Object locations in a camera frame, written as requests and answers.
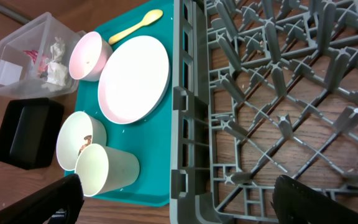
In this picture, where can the white napkin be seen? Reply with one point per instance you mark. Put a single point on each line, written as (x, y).
(56, 71)

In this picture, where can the red snack wrapper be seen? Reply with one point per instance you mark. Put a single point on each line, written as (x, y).
(42, 62)

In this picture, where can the grey dishwasher rack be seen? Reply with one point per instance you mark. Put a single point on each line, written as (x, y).
(262, 89)

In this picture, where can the white plastic cup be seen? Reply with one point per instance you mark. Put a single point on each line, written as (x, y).
(102, 169)

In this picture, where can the brown food scrap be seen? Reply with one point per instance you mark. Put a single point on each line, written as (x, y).
(88, 141)

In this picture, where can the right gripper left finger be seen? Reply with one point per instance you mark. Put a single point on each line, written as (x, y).
(59, 202)

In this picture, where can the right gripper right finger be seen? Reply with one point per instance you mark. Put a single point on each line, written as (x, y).
(294, 202)

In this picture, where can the clear plastic waste bin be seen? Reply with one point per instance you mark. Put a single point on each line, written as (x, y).
(18, 74)

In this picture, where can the black plastic tray bin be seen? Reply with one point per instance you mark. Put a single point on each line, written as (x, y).
(29, 131)

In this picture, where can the yellow plastic spoon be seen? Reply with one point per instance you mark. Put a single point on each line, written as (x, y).
(149, 18)

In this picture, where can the teal plastic tray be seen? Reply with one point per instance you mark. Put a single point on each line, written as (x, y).
(150, 138)

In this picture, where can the small white bowl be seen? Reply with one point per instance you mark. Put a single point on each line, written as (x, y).
(70, 138)

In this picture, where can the large white plate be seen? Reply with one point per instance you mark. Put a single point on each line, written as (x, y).
(134, 80)

